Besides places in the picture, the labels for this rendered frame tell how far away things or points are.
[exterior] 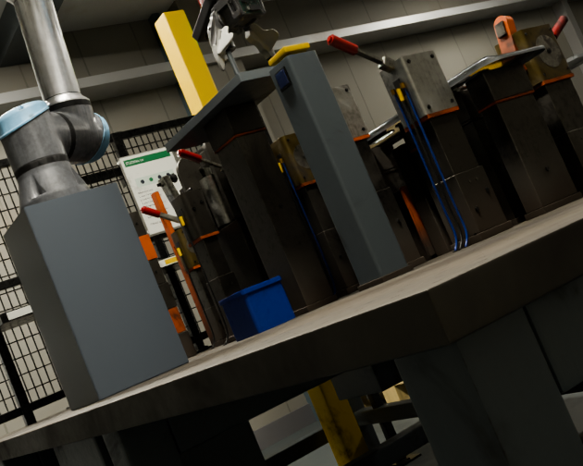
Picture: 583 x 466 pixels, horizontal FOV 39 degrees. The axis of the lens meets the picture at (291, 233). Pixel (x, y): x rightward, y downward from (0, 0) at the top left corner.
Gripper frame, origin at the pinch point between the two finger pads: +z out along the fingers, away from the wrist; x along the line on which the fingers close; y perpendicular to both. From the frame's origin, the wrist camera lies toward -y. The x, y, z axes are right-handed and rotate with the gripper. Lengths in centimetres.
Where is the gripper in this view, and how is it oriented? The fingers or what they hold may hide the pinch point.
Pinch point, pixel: (249, 69)
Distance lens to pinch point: 169.2
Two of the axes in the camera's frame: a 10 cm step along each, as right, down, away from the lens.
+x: 6.9, -2.3, 6.8
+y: 6.1, -3.2, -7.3
